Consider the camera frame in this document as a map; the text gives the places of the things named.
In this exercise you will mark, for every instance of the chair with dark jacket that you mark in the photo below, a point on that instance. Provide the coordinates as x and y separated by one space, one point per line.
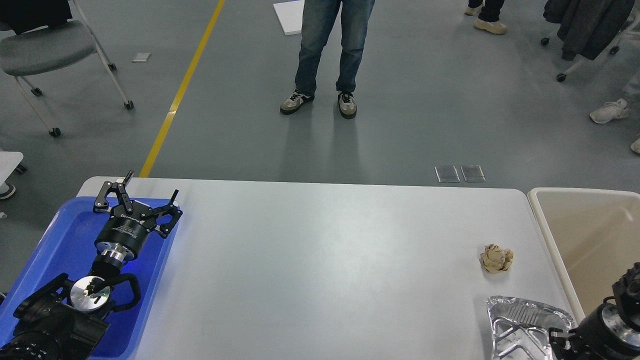
589 27

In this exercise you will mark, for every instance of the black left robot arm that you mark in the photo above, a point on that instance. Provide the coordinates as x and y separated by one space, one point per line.
87 290

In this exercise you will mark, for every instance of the grey rolling chair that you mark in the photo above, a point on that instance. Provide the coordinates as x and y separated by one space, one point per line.
46 38

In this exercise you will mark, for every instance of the beige plastic bin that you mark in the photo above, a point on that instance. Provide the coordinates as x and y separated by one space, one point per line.
593 236

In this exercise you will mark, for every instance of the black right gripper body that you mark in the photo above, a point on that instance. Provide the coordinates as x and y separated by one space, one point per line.
604 335

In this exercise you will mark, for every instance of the white furniture at left edge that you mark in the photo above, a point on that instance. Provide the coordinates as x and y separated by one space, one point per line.
10 162

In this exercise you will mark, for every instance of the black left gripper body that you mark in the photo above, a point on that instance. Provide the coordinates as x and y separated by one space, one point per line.
124 235

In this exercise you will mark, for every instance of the aluminium foil tray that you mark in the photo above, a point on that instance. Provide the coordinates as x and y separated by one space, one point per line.
521 327

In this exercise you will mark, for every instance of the left floor plate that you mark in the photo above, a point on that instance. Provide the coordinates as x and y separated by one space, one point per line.
447 174

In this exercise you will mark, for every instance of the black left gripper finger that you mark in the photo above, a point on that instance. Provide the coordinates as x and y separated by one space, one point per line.
101 205
152 216

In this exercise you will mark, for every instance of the person with beige shoes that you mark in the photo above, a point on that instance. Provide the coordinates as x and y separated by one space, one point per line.
488 12

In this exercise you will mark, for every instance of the right floor plate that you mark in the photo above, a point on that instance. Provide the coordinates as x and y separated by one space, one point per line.
473 174

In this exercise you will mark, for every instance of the crumpled brown paper ball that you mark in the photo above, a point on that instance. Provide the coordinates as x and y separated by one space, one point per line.
495 259

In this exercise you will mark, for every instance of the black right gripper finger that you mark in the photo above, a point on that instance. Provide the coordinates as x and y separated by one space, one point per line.
561 344

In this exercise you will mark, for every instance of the floor plate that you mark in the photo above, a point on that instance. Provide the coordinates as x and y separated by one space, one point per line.
447 174
473 174

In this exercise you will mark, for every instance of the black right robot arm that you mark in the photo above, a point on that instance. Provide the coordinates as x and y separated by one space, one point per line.
626 295

